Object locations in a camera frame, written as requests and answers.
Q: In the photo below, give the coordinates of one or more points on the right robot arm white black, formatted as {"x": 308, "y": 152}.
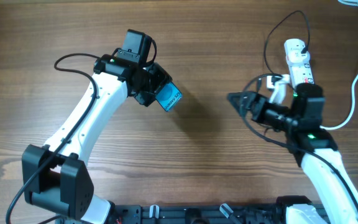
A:
{"x": 313, "y": 148}

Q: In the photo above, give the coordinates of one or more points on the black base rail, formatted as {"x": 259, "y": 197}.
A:
{"x": 256, "y": 213}

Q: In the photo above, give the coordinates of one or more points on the blue Galaxy S25 smartphone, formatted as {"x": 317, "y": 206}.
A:
{"x": 169, "y": 96}

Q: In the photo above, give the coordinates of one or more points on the white power strip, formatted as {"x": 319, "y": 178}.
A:
{"x": 298, "y": 62}

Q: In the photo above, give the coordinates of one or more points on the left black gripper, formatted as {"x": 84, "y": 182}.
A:
{"x": 154, "y": 82}

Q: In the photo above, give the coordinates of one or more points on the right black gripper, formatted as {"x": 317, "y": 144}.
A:
{"x": 257, "y": 107}

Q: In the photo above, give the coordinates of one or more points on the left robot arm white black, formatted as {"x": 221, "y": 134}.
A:
{"x": 55, "y": 175}

